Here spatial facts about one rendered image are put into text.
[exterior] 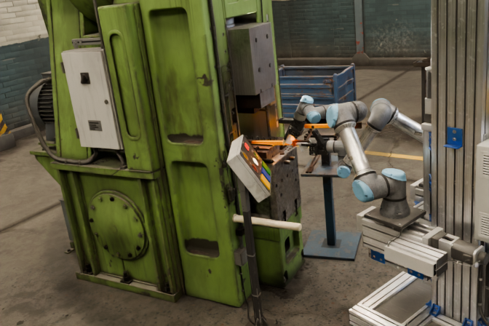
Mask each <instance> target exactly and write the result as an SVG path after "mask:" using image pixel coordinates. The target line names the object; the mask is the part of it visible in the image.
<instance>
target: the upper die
mask: <svg viewBox="0 0 489 326"><path fill-rule="evenodd" d="M273 101H275V97H274V86H273V87H270V88H268V89H267V90H265V91H263V92H261V93H259V94H257V95H236V106H237V108H263V107H264V106H267V105H268V104H269V103H271V102H273Z"/></svg>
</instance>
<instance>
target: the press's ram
mask: <svg viewBox="0 0 489 326"><path fill-rule="evenodd" d="M228 39H229V45H230V52H231V63H232V70H233V76H234V88H235V94H236V95H257V94H259V93H261V92H263V91H265V90H267V89H268V88H270V87H273V86H274V85H276V84H277V78H276V70H275V62H274V47H273V39H272V31H271V22H267V23H246V24H235V26H234V27H231V28H228Z"/></svg>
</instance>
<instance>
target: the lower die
mask: <svg viewBox="0 0 489 326"><path fill-rule="evenodd" d="M250 145H251V146H253V148H254V149H255V151H256V147H257V146H259V150H258V147H257V153H258V155H259V156H260V158H262V159H272V158H273V157H274V156H276V155H277V154H278V153H279V152H280V150H279V145H274V146H273V144H262V143H250ZM272 156H273V157H272Z"/></svg>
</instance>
